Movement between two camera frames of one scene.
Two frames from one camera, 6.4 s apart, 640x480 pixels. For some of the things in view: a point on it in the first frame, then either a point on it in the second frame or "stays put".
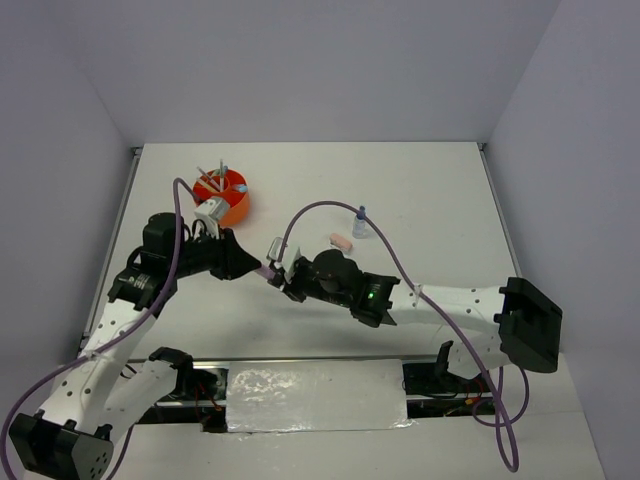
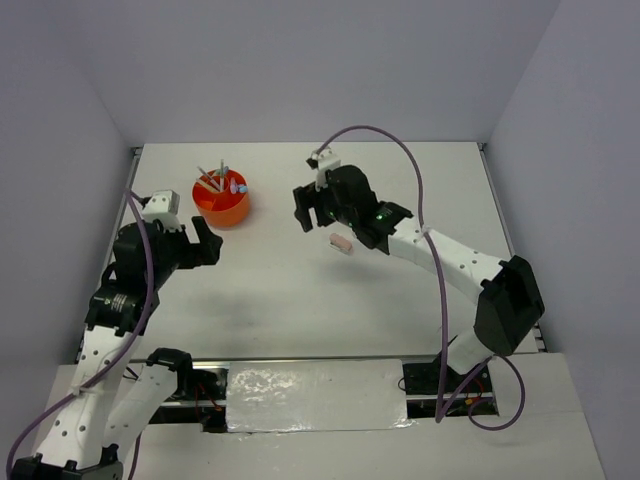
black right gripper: [291, 288] → [307, 198]
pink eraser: [340, 241] stays put
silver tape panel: [316, 395] stays put
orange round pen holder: [228, 185] stays put
